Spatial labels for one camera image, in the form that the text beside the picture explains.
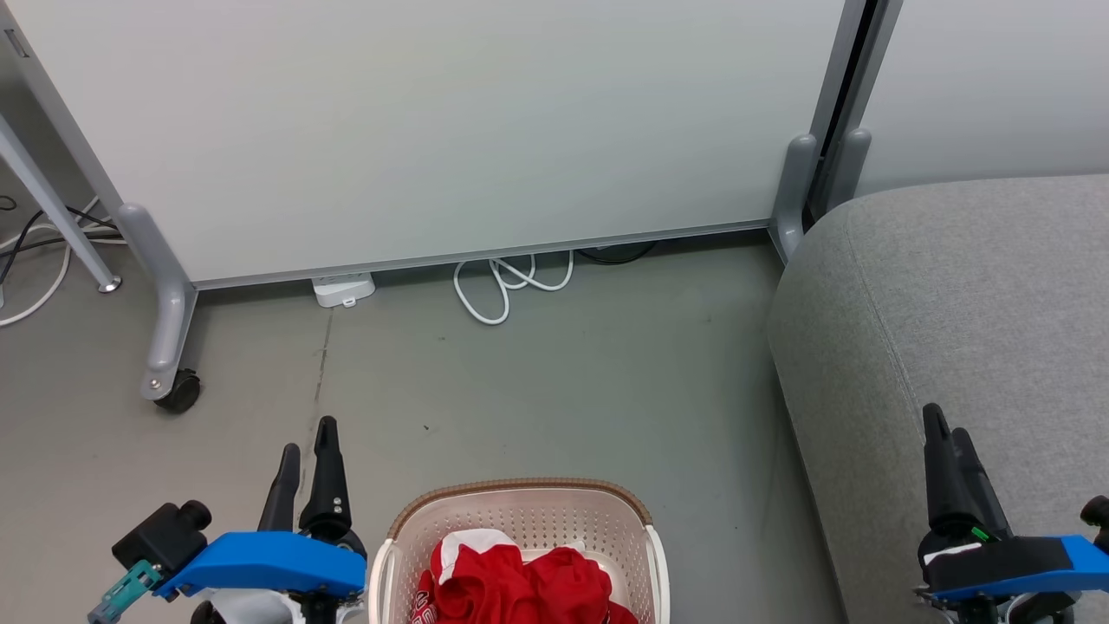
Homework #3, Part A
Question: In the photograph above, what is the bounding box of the white floor cable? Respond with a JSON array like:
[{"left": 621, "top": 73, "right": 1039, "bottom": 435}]
[{"left": 0, "top": 198, "right": 127, "bottom": 329}]

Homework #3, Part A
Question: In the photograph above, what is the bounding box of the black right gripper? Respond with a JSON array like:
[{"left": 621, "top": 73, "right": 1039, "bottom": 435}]
[{"left": 918, "top": 403, "right": 1075, "bottom": 594}]

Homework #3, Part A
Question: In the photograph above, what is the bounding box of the white coiled cable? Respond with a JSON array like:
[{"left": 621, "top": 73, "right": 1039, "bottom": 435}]
[{"left": 453, "top": 250, "right": 576, "bottom": 327}]

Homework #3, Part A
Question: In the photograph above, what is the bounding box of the grey fabric sofa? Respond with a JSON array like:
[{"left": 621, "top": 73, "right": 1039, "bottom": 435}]
[{"left": 768, "top": 173, "right": 1109, "bottom": 624}]

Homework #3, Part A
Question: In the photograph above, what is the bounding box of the grey slanted table leg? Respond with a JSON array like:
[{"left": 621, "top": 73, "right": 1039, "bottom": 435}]
[{"left": 0, "top": 113, "right": 123, "bottom": 295}]

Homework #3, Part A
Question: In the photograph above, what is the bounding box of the narrow white partition panel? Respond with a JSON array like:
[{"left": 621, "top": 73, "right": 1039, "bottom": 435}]
[{"left": 823, "top": 0, "right": 1109, "bottom": 214}]

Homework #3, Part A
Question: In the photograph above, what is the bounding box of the small white power adapter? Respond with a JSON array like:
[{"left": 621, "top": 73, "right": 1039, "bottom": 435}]
[{"left": 311, "top": 271, "right": 377, "bottom": 309}]

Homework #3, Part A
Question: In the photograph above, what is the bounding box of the blue left camera mount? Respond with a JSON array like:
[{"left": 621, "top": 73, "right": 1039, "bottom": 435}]
[{"left": 155, "top": 530, "right": 368, "bottom": 601}]

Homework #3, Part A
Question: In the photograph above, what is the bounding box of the black cable under panel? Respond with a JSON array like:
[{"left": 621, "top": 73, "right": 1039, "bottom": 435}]
[{"left": 575, "top": 242, "right": 658, "bottom": 266}]

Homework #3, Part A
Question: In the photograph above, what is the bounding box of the cream perforated laundry basket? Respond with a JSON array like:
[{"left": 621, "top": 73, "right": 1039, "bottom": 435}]
[{"left": 368, "top": 478, "right": 671, "bottom": 624}]

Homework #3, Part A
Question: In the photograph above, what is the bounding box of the black floor cable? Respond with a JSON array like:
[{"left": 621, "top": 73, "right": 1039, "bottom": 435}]
[{"left": 0, "top": 197, "right": 119, "bottom": 289}]

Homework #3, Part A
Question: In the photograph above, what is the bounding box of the wide white partition panel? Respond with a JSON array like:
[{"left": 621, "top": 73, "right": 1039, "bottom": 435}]
[{"left": 0, "top": 0, "right": 870, "bottom": 405}]

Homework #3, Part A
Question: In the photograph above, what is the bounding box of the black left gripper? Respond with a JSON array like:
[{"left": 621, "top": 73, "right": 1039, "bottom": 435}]
[{"left": 258, "top": 416, "right": 370, "bottom": 624}]

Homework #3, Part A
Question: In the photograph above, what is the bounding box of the red and white garment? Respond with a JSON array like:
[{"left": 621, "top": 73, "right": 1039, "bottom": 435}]
[{"left": 412, "top": 529, "right": 640, "bottom": 624}]

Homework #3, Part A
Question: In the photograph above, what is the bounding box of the black caster wheel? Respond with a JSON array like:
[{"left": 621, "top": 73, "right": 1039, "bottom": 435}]
[{"left": 155, "top": 369, "right": 203, "bottom": 414}]

